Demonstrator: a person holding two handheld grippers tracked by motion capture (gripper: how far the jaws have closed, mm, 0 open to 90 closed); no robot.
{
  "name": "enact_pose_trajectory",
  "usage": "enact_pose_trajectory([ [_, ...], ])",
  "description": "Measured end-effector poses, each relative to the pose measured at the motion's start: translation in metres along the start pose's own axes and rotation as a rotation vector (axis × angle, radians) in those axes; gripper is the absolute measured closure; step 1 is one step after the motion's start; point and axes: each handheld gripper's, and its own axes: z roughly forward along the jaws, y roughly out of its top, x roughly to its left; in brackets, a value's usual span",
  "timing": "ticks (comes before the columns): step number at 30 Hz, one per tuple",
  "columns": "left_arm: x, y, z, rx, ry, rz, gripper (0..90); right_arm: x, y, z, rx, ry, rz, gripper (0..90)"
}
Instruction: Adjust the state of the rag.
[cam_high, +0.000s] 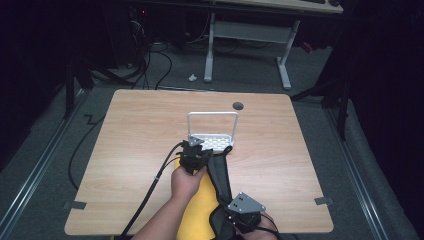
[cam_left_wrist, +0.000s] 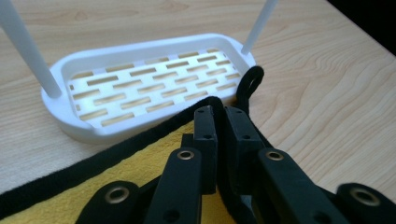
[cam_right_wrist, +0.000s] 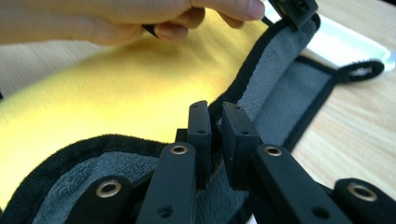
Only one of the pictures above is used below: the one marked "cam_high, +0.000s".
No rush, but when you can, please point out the white rack with handle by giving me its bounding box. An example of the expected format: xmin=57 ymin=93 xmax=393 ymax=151
xmin=186 ymin=110 xmax=240 ymax=152

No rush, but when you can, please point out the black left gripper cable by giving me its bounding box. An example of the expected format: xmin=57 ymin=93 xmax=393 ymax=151
xmin=118 ymin=141 xmax=186 ymax=240

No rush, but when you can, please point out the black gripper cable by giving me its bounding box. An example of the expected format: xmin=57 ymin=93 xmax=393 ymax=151
xmin=255 ymin=213 xmax=288 ymax=240
xmin=118 ymin=141 xmax=186 ymax=240

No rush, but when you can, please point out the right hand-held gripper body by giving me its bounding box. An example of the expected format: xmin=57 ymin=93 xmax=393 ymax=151
xmin=227 ymin=191 xmax=267 ymax=234

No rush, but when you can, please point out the white metal desk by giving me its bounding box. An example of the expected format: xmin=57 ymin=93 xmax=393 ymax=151
xmin=203 ymin=0 xmax=344 ymax=91

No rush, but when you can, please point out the black metal stand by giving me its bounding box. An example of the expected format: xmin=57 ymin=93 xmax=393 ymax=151
xmin=62 ymin=59 xmax=134 ymax=120
xmin=289 ymin=75 xmax=352 ymax=142

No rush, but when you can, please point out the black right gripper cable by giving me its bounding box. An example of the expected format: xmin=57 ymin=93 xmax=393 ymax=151
xmin=255 ymin=213 xmax=288 ymax=240

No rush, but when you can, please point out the person's right hand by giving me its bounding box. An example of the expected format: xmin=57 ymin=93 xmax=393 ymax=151
xmin=234 ymin=214 xmax=284 ymax=240

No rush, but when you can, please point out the grey metal floor rail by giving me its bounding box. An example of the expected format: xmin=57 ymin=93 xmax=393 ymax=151
xmin=0 ymin=89 xmax=88 ymax=236
xmin=324 ymin=108 xmax=392 ymax=240

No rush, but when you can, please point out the yellow and black cloth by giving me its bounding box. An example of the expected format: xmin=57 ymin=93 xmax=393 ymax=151
xmin=174 ymin=145 xmax=235 ymax=240

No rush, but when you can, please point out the person's left hand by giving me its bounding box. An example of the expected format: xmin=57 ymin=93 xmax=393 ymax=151
xmin=170 ymin=165 xmax=208 ymax=201

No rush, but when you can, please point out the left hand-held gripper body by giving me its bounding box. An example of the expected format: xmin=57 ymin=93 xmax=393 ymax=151
xmin=179 ymin=135 xmax=213 ymax=175

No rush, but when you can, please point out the thin black floor cable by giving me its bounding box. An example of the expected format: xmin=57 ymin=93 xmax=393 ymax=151
xmin=67 ymin=113 xmax=107 ymax=192

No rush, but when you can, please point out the bundle of black floor cables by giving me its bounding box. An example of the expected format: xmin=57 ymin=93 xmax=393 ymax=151
xmin=128 ymin=41 xmax=174 ymax=90

